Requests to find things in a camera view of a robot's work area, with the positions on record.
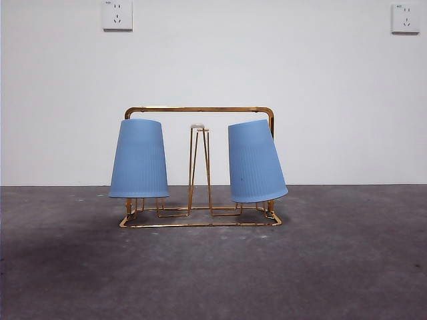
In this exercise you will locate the blue ribbed cup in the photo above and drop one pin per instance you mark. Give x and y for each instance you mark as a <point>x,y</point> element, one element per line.
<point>140,166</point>
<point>257,166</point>

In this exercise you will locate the white wall socket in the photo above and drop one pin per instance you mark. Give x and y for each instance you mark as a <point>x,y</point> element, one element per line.
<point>405,19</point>
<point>117,16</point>

